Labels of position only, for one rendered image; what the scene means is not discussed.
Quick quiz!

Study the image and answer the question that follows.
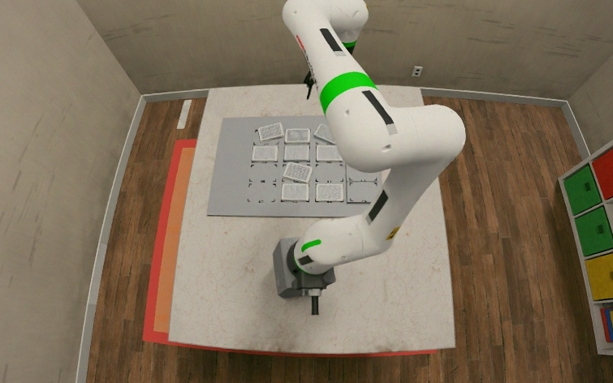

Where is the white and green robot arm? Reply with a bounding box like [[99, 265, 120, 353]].
[[283, 0, 466, 315]]

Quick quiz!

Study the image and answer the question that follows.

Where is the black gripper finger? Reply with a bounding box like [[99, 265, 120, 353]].
[[304, 70, 314, 100]]

